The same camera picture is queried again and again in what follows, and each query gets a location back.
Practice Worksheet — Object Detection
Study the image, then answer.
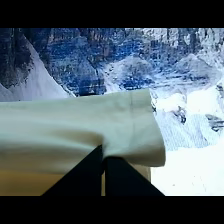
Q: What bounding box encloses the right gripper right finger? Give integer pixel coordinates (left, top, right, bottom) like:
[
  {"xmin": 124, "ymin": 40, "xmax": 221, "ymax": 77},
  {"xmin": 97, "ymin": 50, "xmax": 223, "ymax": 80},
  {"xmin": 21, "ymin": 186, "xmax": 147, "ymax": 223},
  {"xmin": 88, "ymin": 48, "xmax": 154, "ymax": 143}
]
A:
[{"xmin": 104, "ymin": 156, "xmax": 165, "ymax": 197}]

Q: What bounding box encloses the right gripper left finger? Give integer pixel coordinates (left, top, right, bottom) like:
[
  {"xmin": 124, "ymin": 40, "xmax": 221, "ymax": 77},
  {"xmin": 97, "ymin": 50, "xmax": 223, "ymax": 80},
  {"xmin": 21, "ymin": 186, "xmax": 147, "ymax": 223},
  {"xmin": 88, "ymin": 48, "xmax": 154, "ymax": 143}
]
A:
[{"xmin": 41, "ymin": 144, "xmax": 104, "ymax": 197}]

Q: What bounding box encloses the cream T-shirt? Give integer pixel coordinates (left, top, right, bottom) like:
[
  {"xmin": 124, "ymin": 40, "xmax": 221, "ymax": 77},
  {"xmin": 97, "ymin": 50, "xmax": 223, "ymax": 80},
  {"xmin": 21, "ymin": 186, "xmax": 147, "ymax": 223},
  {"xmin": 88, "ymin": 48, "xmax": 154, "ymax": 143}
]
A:
[{"xmin": 0, "ymin": 88, "xmax": 167, "ymax": 197}]

